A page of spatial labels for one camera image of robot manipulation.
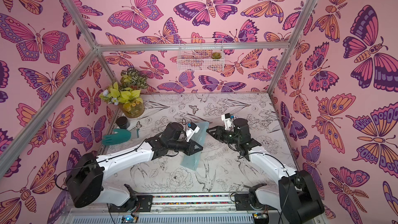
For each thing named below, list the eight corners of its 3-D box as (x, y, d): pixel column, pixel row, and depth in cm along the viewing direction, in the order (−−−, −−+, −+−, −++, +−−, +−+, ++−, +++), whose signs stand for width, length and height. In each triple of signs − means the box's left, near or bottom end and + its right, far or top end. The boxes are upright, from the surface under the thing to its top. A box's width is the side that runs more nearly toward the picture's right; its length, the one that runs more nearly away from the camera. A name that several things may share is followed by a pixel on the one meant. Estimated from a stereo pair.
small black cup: (116, 128, 102) (113, 125, 99) (120, 120, 106) (117, 116, 103) (126, 128, 102) (123, 125, 98) (129, 119, 106) (127, 116, 103)
